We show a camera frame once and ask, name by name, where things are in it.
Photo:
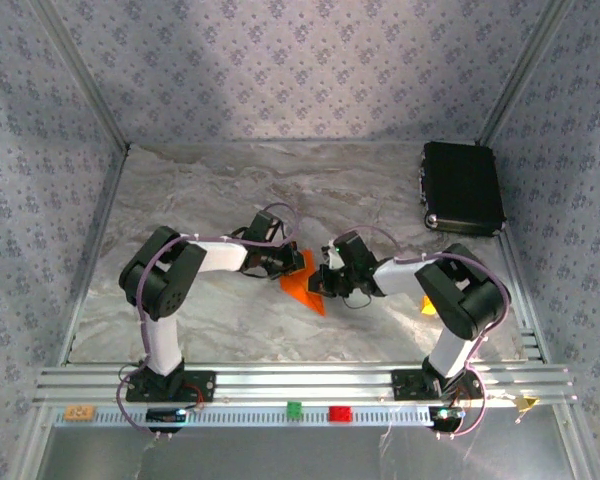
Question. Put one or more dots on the orange paper sheet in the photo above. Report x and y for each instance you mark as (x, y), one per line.
(305, 296)

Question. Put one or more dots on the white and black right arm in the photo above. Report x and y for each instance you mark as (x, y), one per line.
(450, 350)

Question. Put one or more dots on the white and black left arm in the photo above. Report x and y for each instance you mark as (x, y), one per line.
(162, 345)

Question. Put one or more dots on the yellow toy block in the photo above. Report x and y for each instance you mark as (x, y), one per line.
(426, 306)

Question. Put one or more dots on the green toy block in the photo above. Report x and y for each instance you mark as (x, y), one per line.
(294, 409)

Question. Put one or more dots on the red toy brick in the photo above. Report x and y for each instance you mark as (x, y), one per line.
(340, 414)

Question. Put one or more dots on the black hard case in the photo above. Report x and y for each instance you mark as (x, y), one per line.
(462, 190)

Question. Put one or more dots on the floral patterned backdrop cloth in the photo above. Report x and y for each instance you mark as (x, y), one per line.
(300, 75)

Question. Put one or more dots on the yellow folded paper piece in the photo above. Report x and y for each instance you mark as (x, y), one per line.
(526, 403)

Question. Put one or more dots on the orange flat toy brick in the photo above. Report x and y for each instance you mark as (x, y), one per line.
(80, 413)

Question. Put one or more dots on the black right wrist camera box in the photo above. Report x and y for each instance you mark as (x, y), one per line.
(355, 250)

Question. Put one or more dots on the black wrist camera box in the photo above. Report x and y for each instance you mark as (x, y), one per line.
(355, 250)
(262, 226)

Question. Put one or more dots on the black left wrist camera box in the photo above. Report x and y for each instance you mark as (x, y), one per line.
(262, 226)

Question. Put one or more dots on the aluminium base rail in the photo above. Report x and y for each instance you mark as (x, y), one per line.
(300, 385)

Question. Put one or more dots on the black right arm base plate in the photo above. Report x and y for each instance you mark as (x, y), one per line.
(410, 385)

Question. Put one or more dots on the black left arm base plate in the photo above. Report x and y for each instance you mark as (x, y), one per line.
(200, 387)

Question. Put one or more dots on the aluminium frame post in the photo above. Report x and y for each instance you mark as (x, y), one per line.
(525, 70)
(80, 70)

